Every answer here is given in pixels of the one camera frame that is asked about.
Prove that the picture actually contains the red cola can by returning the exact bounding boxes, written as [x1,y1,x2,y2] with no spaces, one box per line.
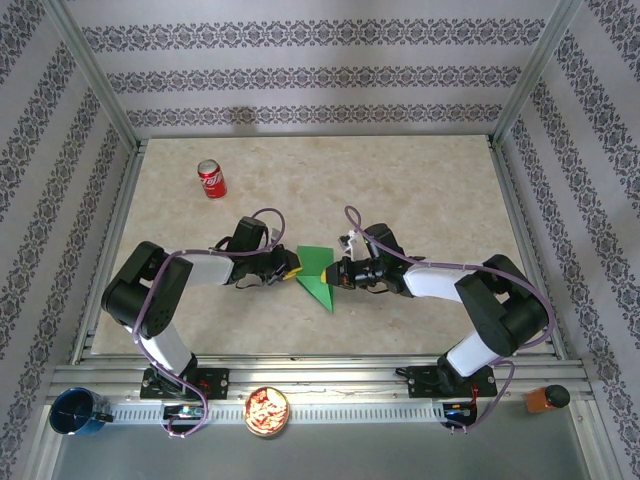
[196,158,229,201]

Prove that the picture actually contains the round bowl of food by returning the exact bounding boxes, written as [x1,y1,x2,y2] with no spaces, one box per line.
[242,385,291,439]

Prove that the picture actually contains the small controller board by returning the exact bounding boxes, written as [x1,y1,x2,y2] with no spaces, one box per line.
[444,402,479,421]
[163,404,204,421]

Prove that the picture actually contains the orange jar with black cap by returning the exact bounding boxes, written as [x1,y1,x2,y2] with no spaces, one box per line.
[521,383,572,415]

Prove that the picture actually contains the blue mug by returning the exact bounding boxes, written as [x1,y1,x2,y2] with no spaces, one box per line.
[48,387,115,439]

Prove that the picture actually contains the aluminium frame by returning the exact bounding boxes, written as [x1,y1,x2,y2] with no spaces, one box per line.
[19,0,621,480]

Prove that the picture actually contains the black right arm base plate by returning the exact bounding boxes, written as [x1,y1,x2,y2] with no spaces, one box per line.
[407,364,499,400]

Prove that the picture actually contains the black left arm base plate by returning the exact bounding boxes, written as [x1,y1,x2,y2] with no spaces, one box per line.
[139,367,231,401]

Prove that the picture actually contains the slotted grey cable duct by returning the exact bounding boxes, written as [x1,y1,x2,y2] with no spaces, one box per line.
[107,401,447,425]

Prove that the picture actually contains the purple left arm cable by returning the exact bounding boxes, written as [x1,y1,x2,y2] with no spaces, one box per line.
[133,207,287,441]

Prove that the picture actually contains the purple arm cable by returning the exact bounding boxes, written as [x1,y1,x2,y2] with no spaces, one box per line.
[343,205,555,435]
[133,207,287,441]

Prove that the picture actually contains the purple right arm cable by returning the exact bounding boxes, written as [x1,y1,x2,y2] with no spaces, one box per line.
[343,205,555,435]

